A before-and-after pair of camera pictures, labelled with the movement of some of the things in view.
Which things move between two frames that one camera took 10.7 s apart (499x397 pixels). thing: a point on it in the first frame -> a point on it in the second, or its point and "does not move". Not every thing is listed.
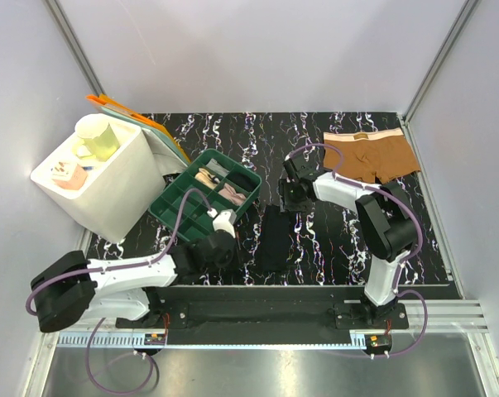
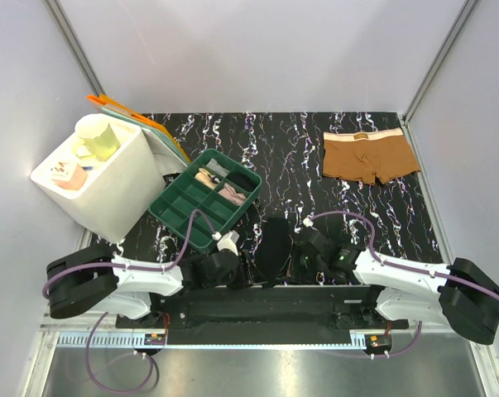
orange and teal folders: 117,110 does not move
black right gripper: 285,203 -> 296,275
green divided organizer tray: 226,184 does not move
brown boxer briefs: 368,155 does not move
